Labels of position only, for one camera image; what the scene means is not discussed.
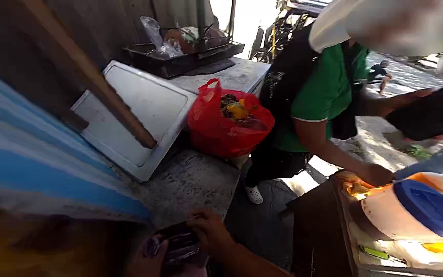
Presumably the pile of orange peels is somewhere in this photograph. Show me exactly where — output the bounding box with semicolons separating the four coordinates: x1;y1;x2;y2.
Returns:
335;171;391;201

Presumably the green knife handle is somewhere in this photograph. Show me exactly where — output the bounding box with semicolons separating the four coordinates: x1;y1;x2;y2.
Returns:
361;246;390;260

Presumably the person's right hand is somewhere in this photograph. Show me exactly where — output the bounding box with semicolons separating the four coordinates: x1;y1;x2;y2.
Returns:
186;209;236;258

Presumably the red plastic bag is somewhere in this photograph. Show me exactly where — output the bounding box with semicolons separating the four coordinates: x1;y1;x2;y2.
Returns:
188;78;275;159

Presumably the black cloth bag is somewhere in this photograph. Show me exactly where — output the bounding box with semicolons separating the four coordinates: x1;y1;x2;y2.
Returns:
385;80;443;141

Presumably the person's left hand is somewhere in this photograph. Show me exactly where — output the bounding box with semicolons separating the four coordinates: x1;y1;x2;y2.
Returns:
128;235;169;277

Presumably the white rectangular panel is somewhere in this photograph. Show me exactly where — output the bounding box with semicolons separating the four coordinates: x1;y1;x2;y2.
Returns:
70;60;198;183

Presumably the brown wooden pole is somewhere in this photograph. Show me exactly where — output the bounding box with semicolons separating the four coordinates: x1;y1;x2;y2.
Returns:
22;0;158;149

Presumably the pile of peels and scraps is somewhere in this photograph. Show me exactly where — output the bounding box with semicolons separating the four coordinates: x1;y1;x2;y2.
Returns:
221;94;267;131

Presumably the black metal tray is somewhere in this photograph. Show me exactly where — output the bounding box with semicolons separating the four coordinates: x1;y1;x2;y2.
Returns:
122;36;245;80

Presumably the white bucket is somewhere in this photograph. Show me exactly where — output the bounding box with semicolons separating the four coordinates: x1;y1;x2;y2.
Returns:
361;184;443;244

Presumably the blue round lid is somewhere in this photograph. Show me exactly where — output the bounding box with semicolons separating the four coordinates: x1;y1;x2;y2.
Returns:
393;179;443;243

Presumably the parked motorcycle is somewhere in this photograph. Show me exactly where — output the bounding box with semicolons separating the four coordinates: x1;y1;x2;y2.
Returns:
249;25;276;64

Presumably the brown wooden table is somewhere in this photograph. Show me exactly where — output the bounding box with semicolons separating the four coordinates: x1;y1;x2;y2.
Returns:
285;169;443;277

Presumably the grey concrete counter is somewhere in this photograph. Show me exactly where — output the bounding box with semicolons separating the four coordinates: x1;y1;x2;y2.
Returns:
129;57;271;231

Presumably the dark purple plastic packet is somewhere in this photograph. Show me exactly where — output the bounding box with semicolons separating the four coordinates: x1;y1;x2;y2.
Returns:
145;221;209;267

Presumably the clear plastic bag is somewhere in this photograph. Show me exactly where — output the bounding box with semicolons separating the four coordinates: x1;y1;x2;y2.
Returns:
140;16;184;59

